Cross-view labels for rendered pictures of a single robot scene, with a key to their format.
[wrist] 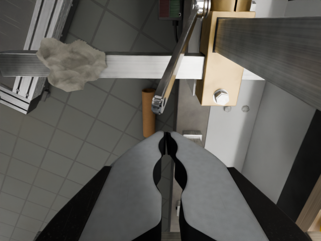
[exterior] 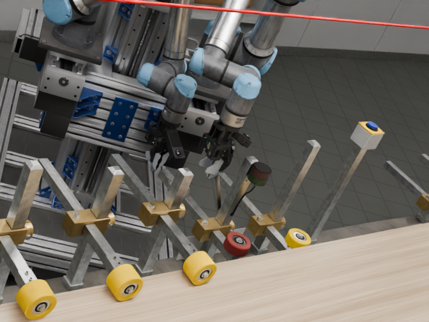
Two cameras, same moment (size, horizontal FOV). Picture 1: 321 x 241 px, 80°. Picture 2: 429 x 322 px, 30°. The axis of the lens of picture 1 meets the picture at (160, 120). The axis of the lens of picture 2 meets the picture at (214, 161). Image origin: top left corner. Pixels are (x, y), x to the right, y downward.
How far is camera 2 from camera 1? 2.49 m
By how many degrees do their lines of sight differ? 83
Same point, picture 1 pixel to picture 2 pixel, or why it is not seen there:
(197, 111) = (162, 270)
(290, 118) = not seen: hidden behind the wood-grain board
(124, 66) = (189, 199)
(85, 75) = not seen: hidden behind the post
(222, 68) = (212, 222)
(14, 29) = (60, 233)
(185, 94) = (166, 261)
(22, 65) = (168, 174)
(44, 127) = not seen: outside the picture
